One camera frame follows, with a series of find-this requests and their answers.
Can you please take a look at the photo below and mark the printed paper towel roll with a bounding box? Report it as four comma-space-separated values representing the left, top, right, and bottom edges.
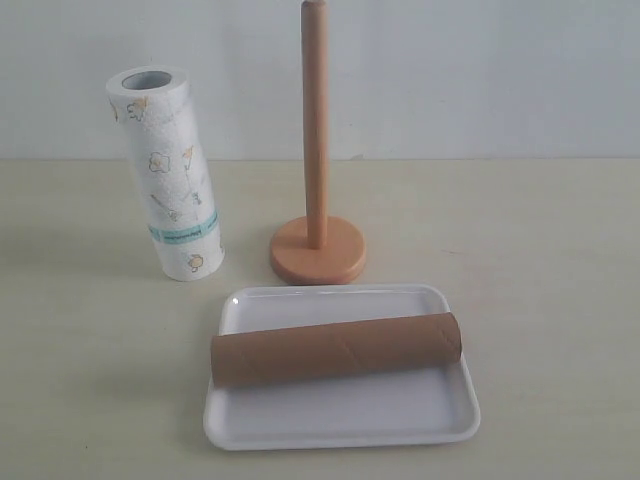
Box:
106, 66, 224, 281

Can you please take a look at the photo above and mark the wooden paper towel holder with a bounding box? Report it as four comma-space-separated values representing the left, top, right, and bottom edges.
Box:
270, 1, 366, 285

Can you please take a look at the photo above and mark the brown cardboard tube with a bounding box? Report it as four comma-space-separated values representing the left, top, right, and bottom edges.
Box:
211, 312, 462, 388

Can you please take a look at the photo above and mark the white plastic tray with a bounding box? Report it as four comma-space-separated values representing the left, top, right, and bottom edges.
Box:
203, 283, 481, 451

